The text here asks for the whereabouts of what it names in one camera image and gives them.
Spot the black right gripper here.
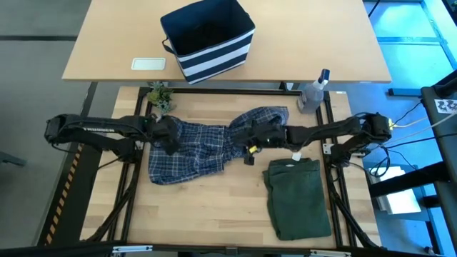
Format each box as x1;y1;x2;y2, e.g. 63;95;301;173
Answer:
242;119;288;166

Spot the blue plaid shirt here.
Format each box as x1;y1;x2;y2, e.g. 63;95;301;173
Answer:
148;106;290;186

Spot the dark green button shirt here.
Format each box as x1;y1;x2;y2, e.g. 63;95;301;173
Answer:
263;152;333;241

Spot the navy white striped bin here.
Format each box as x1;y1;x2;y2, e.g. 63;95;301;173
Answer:
159;0;256;86

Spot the small green potted plant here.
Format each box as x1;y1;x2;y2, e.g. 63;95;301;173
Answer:
146;81;176;115

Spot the clear spray bottle blue nozzle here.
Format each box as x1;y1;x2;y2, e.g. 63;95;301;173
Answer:
296;68;331;116

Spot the white rectangular tray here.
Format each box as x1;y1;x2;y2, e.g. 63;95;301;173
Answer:
130;56;167;71

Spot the light wooden desk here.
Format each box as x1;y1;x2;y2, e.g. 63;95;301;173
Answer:
61;0;393;84

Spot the black hazard-striped floor ramp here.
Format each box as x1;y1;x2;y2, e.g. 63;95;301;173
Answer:
37;142;104;247

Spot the white box on floor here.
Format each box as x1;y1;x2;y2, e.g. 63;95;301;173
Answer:
371;166;423;216

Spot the grey chair leg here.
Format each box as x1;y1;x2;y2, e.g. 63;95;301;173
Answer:
0;151;28;168

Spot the white marker tag label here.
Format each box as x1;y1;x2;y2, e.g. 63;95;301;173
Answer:
433;99;457;115

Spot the black equipment cart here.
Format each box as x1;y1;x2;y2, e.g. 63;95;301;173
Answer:
367;69;457;257

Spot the black metal table frame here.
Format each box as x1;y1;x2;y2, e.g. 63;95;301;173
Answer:
85;86;381;255

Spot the black cable bundle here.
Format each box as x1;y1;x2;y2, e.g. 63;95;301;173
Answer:
87;167;139;242
328;167;379;249

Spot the silver metal bracket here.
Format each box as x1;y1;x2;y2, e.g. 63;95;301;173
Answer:
308;249;353;257
111;245;154;255

